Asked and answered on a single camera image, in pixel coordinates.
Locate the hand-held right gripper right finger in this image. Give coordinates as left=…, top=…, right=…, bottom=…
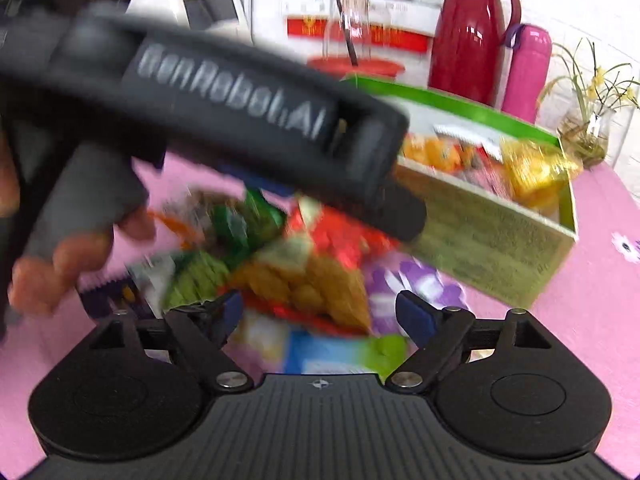
left=386, top=289, right=566, bottom=393

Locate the glass vase with plant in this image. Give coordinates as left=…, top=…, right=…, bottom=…
left=537, top=37, right=640, bottom=171

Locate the person's left hand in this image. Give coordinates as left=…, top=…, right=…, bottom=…
left=0, top=127, right=157, bottom=318

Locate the dark green foil packet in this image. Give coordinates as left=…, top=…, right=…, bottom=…
left=207, top=187, right=286, bottom=261

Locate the pink floral tablecloth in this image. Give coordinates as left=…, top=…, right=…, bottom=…
left=0, top=150, right=640, bottom=480

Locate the small green snack packet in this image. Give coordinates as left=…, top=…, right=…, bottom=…
left=165, top=250, right=231, bottom=311

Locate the pink thermos bottle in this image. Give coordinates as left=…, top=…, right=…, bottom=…
left=500, top=24, right=553, bottom=126

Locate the green cardboard box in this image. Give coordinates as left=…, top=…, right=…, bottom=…
left=345, top=75, right=581, bottom=311

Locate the white machine with screen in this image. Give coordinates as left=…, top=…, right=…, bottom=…
left=125, top=0, right=253, bottom=43

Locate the red thermos jug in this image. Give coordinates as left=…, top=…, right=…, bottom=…
left=427, top=0, right=523, bottom=108

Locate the glass pitcher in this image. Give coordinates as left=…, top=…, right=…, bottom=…
left=322, top=0, right=373, bottom=66

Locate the black stirring stick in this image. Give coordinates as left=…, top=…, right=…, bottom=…
left=330, top=0, right=360, bottom=67

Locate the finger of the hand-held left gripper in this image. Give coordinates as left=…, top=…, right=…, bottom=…
left=372, top=180, right=428, bottom=242
left=225, top=165, right=301, bottom=200

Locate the purple snack packet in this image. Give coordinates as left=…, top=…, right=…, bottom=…
left=80, top=280, right=146, bottom=318

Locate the wall poster calendar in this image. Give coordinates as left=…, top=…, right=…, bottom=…
left=281, top=0, right=453, bottom=53

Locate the blue white snack packet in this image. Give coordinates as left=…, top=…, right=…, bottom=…
left=282, top=330, right=373, bottom=376

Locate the red fried balls packet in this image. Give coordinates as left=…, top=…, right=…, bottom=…
left=230, top=205, right=396, bottom=336

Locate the orange snack packet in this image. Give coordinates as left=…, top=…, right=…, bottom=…
left=402, top=132, right=463, bottom=171

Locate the red plastic basin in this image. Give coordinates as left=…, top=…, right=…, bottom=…
left=307, top=56, right=406, bottom=81

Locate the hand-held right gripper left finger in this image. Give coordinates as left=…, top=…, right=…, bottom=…
left=75, top=289, right=254, bottom=393

